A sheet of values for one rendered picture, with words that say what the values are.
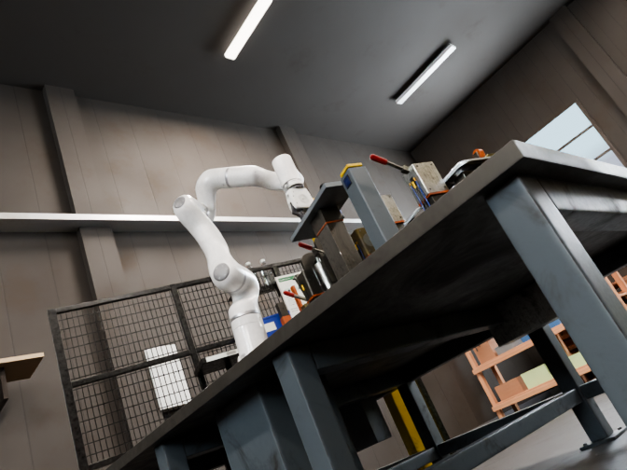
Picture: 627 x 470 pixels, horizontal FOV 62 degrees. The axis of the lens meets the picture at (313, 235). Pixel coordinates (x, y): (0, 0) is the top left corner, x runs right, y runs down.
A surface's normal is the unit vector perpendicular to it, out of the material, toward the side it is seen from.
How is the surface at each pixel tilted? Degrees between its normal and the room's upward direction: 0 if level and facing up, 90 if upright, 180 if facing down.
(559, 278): 90
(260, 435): 90
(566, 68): 90
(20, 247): 90
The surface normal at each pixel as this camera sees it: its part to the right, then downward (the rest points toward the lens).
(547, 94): -0.73, 0.01
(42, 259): 0.57, -0.54
